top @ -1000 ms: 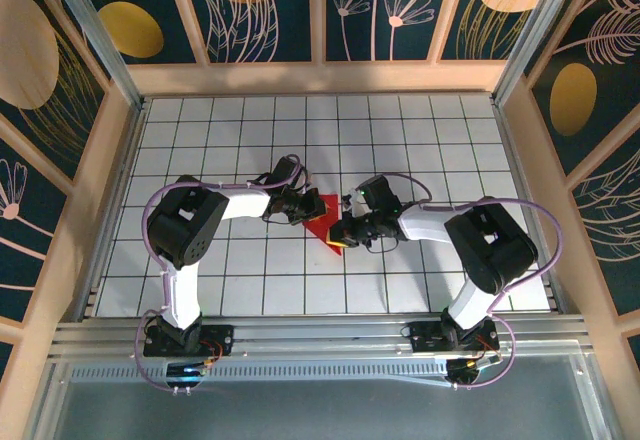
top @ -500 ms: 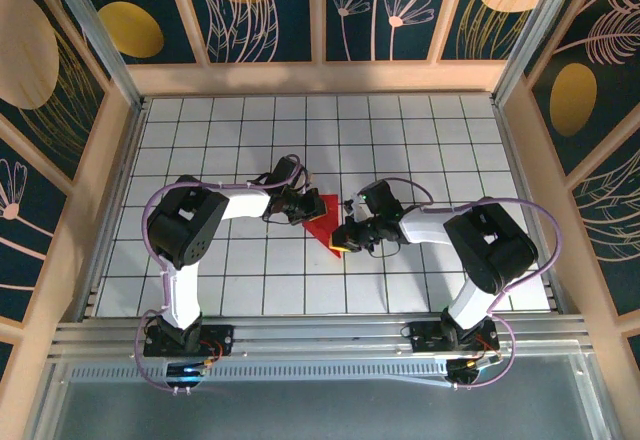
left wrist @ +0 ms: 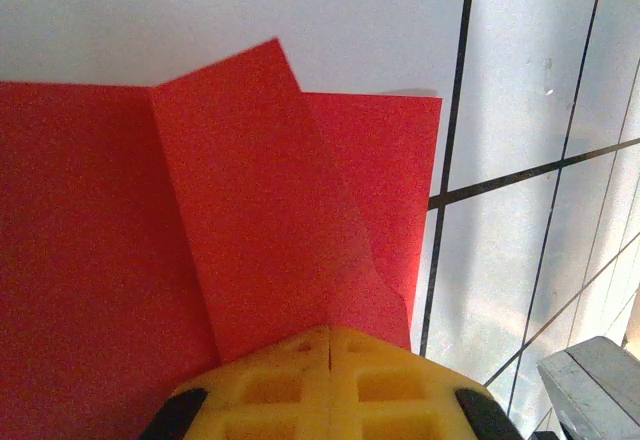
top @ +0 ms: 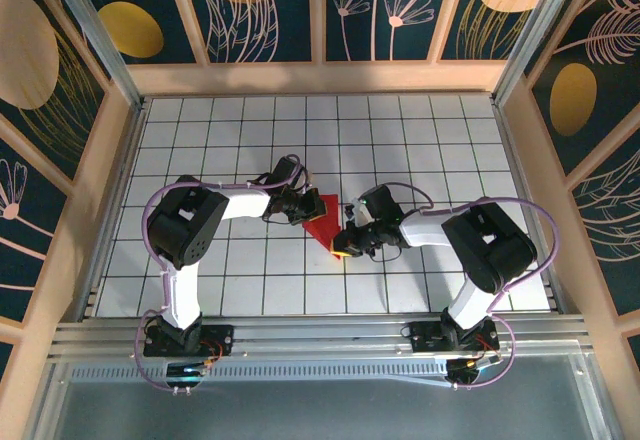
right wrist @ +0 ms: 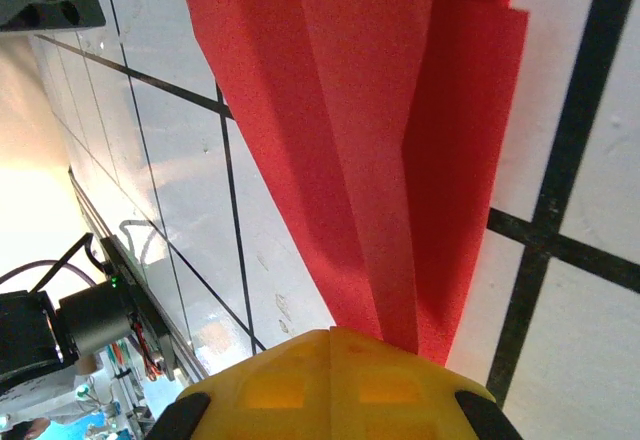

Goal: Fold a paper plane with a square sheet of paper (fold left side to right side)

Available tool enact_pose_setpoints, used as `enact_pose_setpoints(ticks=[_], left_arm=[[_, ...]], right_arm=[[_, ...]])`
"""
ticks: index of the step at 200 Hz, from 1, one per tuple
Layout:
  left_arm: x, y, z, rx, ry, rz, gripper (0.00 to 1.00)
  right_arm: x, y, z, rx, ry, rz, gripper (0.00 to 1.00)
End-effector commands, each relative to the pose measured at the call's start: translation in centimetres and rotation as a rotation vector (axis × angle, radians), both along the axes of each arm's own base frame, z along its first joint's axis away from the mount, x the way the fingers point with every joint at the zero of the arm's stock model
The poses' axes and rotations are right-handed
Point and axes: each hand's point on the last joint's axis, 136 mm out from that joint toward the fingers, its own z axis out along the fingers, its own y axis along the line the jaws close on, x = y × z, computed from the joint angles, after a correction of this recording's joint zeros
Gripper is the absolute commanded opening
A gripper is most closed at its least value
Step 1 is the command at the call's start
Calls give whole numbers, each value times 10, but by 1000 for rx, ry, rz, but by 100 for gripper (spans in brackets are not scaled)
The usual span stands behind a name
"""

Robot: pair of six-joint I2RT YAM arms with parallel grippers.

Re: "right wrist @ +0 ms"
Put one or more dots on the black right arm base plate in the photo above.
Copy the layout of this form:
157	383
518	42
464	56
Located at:
145	310

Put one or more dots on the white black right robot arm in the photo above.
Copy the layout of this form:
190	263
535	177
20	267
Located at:
95	320

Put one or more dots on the person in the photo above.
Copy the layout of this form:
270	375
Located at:
25	430

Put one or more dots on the white grid mat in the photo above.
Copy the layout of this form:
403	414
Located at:
590	370

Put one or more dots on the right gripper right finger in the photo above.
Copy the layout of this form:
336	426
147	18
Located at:
390	410

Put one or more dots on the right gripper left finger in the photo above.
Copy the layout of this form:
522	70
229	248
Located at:
280	400

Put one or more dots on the red paper sheet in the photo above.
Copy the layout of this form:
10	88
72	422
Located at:
360	110

